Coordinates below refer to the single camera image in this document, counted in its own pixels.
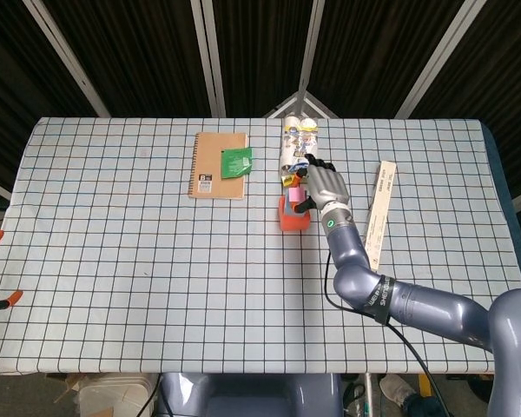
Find large orange foam cube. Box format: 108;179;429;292
278;195;312;233

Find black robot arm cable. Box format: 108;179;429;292
323;250;440;417

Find dark trouser leg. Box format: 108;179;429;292
401;393;435;417

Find white triangular screen foot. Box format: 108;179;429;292
263;89;340;119

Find grey-blue robot torso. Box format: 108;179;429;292
155;372;344;417

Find white sneaker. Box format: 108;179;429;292
379;374;418;409

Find dark pleated screen fabric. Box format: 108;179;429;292
0;0;521;209

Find checkered light blue tablecloth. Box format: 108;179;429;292
0;116;521;380

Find green foil sachet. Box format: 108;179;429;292
220;146;254;179

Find plastic-wrapped tape roll pack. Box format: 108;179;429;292
278;115;320;187

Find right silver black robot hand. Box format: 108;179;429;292
293;154;350;216

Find white plastic bin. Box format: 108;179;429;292
77;373;158;417

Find wooden ruler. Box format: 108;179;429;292
363;160;398;265

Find kraft spiral notebook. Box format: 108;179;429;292
187;132;248;201

